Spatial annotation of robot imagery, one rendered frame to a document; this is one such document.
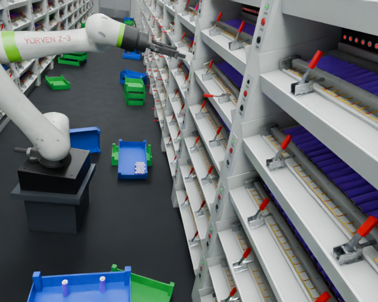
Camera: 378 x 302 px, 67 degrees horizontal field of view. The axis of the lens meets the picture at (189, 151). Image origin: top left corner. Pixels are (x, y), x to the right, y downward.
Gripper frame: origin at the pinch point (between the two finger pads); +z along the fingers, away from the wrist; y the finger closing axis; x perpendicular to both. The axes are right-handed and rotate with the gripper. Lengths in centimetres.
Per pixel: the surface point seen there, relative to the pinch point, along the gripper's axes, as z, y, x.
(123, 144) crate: -7, -74, -89
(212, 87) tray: 12.4, 11.2, -7.3
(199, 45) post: 9.2, -15.8, 3.6
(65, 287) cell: -29, 61, -68
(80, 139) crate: -38, -84, -97
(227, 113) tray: 11.1, 36.8, -8.1
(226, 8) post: 15.6, -15.8, 22.5
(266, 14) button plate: 4, 50, 23
